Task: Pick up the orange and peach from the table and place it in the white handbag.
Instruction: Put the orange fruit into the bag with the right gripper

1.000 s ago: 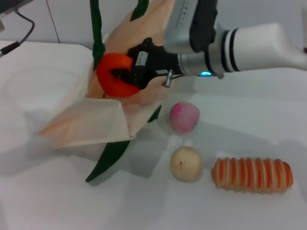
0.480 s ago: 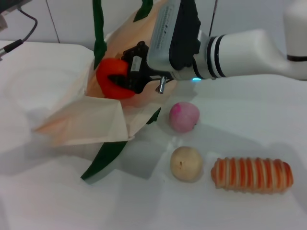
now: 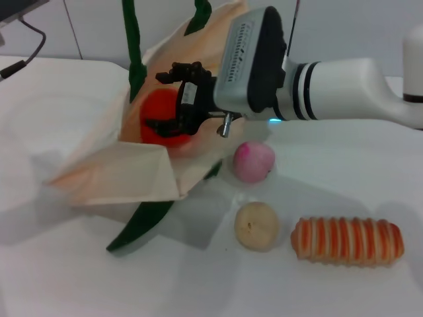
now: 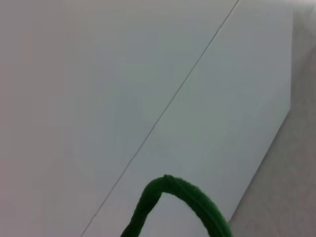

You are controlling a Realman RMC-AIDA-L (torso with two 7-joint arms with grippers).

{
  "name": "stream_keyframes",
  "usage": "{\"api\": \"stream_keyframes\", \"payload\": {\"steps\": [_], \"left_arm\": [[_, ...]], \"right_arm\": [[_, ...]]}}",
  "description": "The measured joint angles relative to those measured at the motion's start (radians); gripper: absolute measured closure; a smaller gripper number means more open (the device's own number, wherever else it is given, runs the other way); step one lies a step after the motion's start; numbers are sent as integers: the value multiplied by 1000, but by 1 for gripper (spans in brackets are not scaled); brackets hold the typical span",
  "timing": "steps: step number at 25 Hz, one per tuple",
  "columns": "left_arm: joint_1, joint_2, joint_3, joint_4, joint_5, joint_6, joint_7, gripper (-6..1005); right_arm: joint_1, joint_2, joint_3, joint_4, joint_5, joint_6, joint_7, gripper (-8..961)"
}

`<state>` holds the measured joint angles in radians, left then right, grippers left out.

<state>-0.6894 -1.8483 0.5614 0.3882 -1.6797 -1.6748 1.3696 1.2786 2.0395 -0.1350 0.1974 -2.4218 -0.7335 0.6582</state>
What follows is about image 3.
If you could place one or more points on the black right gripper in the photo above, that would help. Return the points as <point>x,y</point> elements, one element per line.
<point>195,99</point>

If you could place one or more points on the orange toy fruit with stem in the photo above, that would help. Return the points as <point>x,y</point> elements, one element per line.
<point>155,105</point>

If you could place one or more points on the pink toy peach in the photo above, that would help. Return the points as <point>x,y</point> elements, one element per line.
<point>252,162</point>

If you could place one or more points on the beige round toy fruit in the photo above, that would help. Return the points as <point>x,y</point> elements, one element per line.
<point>256,228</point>

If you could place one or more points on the orange striped toy bread roll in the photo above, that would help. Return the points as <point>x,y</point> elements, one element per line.
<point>347,242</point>

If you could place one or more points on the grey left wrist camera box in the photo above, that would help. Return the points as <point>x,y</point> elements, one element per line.
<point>11,8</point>

